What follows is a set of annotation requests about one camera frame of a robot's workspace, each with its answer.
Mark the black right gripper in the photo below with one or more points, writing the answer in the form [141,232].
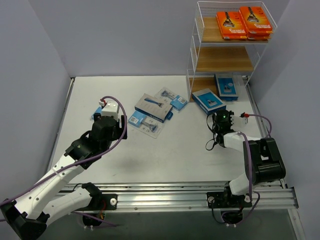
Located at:
[222,113]

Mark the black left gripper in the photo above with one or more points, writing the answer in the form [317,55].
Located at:
[122,127]

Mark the grey blue Harry's box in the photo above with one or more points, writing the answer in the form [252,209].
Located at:
[208,101]

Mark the orange Gillette box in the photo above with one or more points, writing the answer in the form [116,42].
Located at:
[255,21]
[258,37]
[230,25]

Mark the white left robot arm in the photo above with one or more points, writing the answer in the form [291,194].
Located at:
[31,213]

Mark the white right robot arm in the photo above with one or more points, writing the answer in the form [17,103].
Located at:
[263,162]

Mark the clear blister razor pack middle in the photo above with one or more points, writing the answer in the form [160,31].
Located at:
[96,114]

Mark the clear blister razor pack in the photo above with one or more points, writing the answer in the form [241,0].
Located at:
[96,114]
[176,101]
[145,124]

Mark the clear blister razor pack left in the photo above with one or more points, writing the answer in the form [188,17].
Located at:
[145,124]

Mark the Harry's box upper white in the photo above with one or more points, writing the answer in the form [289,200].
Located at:
[154,108]

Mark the clear blister razor pack top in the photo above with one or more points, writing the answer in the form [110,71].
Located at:
[176,101]

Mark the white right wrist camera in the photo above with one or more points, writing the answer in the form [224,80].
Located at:
[241,121]

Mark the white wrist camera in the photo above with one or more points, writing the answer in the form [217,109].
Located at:
[241,121]
[109,108]

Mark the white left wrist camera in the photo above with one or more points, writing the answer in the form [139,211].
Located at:
[109,108]

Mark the white wire wooden shelf rack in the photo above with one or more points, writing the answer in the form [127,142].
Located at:
[211,54]

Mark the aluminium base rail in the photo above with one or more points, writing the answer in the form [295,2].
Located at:
[190,196]

